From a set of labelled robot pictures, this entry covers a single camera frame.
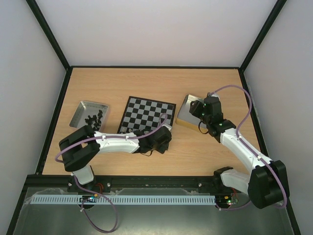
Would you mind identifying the gold tin of white pieces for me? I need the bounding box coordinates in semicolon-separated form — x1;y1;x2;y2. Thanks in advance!
175;94;207;133

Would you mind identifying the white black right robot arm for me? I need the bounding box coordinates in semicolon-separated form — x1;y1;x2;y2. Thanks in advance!
189;95;289;209

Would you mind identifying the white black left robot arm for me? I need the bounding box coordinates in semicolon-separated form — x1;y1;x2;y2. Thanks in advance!
55;124;172;185

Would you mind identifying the black white chess board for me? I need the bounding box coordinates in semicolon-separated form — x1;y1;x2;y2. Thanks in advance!
117;96;176;134

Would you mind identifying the black chess piece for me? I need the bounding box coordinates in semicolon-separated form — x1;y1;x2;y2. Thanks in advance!
97;110;103;118
93;122;101;131
85;115;95;125

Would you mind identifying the silver tray of black pieces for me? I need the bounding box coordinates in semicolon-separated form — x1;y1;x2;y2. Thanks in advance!
69;101;109;131

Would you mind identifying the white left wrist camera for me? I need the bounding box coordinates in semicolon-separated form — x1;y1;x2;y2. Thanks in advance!
163;124;172;132

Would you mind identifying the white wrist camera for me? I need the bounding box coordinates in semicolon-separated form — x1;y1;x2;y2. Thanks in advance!
163;124;172;132
207;93;220;98

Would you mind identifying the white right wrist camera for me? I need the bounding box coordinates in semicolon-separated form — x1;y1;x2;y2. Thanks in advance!
207;93;220;98

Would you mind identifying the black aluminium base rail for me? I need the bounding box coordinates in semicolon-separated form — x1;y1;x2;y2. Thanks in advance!
24;175;284;194

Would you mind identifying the light blue cable duct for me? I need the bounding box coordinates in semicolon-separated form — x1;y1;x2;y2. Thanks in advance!
30;195;216;205

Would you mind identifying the black cage frame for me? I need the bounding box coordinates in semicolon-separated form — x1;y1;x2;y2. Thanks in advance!
4;0;301;235

